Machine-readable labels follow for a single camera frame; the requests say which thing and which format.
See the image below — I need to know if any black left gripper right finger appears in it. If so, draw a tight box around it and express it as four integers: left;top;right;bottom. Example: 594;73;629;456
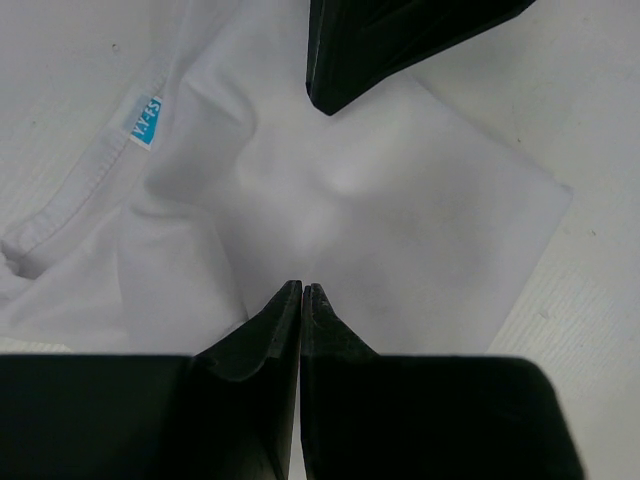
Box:
300;284;585;479

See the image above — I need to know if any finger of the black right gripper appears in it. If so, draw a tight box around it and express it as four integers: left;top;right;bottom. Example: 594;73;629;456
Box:
305;0;532;116

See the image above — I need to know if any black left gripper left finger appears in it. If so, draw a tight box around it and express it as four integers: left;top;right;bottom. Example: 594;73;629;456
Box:
1;281;302;479

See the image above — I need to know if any white t-shirt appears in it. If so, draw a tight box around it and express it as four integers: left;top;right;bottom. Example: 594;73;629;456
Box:
1;1;571;354

